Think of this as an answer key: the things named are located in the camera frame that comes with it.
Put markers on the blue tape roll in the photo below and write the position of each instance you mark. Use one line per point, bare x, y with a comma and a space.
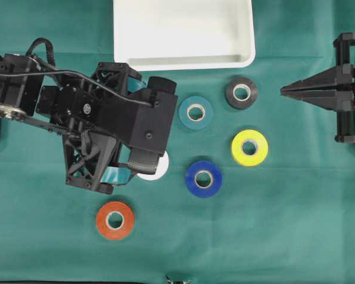
203, 179

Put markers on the teal tape roll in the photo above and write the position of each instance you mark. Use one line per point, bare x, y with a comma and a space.
196, 112

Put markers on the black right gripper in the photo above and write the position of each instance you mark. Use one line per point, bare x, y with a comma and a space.
341, 76

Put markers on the white plastic tray case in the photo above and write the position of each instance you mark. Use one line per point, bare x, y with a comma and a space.
183, 35

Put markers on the black tape roll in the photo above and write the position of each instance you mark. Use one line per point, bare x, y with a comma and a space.
241, 93

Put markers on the red tape roll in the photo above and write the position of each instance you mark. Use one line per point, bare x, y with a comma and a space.
115, 220

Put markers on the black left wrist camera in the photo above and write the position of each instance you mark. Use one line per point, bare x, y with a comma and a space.
143, 129

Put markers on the yellow tape roll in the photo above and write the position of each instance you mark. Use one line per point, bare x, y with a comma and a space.
249, 148

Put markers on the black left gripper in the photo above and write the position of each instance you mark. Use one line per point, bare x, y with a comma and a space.
73, 105

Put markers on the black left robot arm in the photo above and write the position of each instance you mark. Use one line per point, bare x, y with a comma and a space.
22, 77

